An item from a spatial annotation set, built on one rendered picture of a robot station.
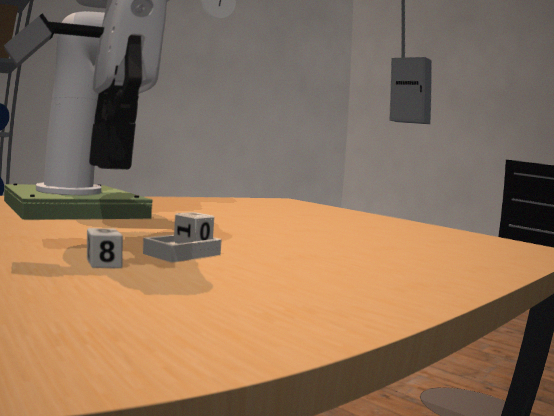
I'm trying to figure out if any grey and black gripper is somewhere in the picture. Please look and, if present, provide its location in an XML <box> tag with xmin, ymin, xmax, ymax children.
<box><xmin>89</xmin><ymin>0</ymin><xmax>169</xmax><ymax>170</ymax></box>

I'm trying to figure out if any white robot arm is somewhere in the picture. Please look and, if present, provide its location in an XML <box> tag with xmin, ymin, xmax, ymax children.
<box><xmin>4</xmin><ymin>12</ymin><xmax>105</xmax><ymax>195</ymax></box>

